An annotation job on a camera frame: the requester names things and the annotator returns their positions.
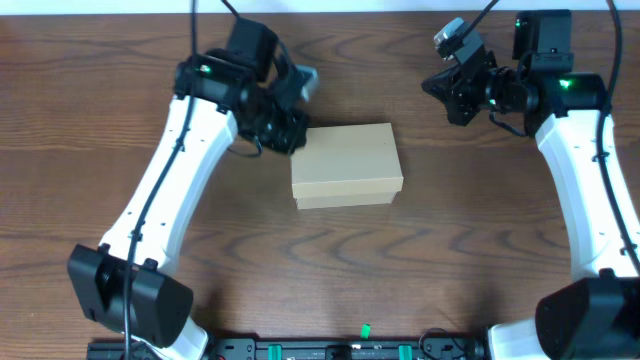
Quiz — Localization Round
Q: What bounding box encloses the brown cardboard box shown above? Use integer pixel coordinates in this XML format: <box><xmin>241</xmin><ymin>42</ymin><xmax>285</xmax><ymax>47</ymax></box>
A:
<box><xmin>291</xmin><ymin>123</ymin><xmax>404</xmax><ymax>210</ymax></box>

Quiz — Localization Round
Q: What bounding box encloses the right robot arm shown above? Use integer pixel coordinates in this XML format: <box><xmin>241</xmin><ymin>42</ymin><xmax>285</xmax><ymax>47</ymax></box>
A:
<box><xmin>421</xmin><ymin>62</ymin><xmax>639</xmax><ymax>359</ymax></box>

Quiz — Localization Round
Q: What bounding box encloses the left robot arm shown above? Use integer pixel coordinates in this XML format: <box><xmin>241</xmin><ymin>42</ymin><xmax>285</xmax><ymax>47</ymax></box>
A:
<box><xmin>67</xmin><ymin>49</ymin><xmax>319</xmax><ymax>359</ymax></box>

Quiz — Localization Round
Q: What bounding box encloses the small green clip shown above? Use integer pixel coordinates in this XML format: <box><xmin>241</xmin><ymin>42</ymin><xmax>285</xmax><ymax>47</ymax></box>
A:
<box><xmin>360</xmin><ymin>323</ymin><xmax>371</xmax><ymax>340</ymax></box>

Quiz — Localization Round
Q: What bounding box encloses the black mounting rail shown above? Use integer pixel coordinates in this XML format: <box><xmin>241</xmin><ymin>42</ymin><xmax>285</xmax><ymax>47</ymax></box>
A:
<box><xmin>87</xmin><ymin>327</ymin><xmax>489</xmax><ymax>360</ymax></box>

